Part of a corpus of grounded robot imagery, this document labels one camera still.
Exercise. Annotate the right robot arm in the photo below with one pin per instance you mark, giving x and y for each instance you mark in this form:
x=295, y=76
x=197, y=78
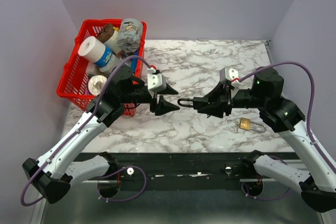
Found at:
x=316, y=185

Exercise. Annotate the silver foil wrapped roll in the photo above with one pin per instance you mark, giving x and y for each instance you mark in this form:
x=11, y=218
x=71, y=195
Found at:
x=96, y=84

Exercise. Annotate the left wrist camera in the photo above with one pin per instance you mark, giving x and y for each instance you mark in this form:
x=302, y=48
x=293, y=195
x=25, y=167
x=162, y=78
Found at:
x=156, y=82

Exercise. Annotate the brown chocolate wrapped item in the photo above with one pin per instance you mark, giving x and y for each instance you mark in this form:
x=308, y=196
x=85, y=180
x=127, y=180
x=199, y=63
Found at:
x=106, y=33

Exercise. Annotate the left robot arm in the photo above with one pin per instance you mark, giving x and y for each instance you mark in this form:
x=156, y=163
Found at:
x=55, y=172

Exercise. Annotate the metal table frame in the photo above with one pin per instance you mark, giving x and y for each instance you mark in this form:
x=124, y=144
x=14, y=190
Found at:
x=103, y=201

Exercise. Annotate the red plastic basket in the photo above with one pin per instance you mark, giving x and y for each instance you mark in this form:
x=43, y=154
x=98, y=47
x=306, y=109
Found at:
x=73, y=84

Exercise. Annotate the black padlock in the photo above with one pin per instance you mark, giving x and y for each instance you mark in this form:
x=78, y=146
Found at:
x=195, y=103

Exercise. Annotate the white toilet paper roll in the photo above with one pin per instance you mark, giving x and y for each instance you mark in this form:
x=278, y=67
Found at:
x=91, y=49

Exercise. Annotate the white blue labelled bottle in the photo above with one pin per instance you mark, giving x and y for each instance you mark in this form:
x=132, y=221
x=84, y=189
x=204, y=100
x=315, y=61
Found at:
x=107, y=62

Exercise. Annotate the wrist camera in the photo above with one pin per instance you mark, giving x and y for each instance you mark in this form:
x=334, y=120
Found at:
x=156, y=82
x=229, y=75

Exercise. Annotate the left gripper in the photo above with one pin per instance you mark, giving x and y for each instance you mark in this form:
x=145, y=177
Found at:
x=164, y=106

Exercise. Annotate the brass padlock with keys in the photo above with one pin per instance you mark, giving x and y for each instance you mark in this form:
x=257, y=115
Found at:
x=249, y=125

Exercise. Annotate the black mounting rail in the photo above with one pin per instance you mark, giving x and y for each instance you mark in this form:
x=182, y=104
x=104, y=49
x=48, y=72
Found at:
x=184, y=171

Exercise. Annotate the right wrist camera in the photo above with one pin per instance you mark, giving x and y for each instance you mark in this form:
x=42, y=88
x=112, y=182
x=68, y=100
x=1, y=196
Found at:
x=229, y=75

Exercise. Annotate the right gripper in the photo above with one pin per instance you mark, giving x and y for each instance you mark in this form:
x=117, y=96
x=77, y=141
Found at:
x=217, y=109

